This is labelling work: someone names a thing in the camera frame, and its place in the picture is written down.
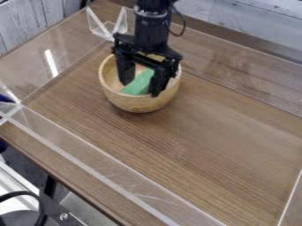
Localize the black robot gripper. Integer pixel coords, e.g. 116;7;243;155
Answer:
112;11;183;97

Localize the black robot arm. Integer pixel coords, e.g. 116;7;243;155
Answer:
112;0;183;97

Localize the black table leg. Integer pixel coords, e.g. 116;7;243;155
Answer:
44;176;56;199

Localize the clear acrylic tray wall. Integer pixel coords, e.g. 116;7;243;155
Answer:
0;9;302;226

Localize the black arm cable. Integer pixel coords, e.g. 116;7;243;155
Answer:
165;5;185;38

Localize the clear acrylic corner bracket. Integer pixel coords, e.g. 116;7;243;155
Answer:
85;7;128;41

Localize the green rectangular block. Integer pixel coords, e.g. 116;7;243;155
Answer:
120;69;153;95

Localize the light wooden bowl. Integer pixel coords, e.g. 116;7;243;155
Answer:
97;54;181;113

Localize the black cable loop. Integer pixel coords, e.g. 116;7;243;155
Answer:
0;190;49;226

